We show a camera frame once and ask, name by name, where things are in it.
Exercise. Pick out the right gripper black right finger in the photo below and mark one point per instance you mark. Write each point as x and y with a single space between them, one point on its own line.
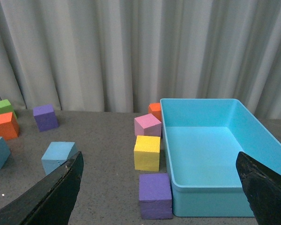
262 187

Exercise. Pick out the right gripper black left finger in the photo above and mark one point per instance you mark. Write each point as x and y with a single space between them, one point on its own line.
50 201

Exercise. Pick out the light blue foam cube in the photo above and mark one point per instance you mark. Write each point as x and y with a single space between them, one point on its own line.
56 154

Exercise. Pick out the far purple foam cube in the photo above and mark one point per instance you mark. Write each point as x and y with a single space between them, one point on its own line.
45 117

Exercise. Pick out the purple foam cube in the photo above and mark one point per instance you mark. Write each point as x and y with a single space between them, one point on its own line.
155 197
45 117

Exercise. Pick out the light blue plastic bin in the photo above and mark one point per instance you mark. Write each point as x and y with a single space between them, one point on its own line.
202 139

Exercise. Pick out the large orange foam cube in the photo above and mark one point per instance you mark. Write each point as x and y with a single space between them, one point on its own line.
9 128

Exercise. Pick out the front purple foam cube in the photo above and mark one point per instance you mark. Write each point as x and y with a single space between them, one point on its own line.
155 197

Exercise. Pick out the green foam cube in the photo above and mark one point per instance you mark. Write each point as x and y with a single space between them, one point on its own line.
6 107

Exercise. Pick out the yellow foam cube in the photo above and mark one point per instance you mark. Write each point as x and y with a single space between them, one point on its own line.
147 153

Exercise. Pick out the pink foam cube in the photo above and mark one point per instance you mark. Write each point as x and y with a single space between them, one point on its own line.
147 125

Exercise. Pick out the orange cube behind bin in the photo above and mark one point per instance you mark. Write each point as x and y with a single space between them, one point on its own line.
155 110

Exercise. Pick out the grey pleated curtain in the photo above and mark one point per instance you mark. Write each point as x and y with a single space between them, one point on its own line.
122 55

